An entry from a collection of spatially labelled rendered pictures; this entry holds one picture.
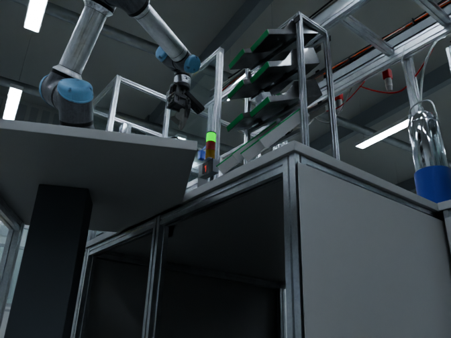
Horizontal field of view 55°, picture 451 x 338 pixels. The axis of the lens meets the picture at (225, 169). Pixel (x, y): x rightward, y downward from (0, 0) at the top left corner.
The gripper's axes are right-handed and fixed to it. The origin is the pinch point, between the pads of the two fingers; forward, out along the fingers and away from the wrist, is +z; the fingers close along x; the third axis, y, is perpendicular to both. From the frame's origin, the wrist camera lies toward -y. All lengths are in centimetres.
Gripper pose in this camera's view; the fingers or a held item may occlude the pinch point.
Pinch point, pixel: (182, 127)
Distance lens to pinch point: 186.7
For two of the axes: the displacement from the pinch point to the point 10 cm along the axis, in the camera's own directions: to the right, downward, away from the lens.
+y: -7.9, -2.7, -5.5
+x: 6.1, -3.1, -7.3
